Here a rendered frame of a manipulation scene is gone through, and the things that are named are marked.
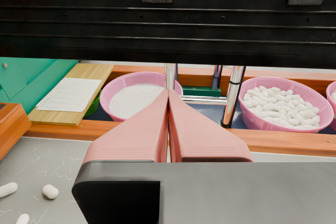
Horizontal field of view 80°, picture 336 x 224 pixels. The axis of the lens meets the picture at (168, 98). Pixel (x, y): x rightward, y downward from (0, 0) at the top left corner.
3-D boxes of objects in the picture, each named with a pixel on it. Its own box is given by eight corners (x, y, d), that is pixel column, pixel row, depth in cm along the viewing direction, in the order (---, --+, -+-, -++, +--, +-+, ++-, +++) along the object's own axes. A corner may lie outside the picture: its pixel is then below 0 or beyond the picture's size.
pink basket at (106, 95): (197, 118, 69) (200, 96, 64) (128, 158, 56) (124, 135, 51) (154, 84, 86) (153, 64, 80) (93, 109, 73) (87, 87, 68)
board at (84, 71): (77, 126, 54) (76, 123, 53) (24, 123, 55) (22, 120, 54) (114, 67, 80) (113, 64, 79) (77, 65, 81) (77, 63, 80)
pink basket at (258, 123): (340, 141, 61) (358, 118, 55) (264, 163, 55) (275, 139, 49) (278, 92, 81) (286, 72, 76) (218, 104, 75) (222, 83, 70)
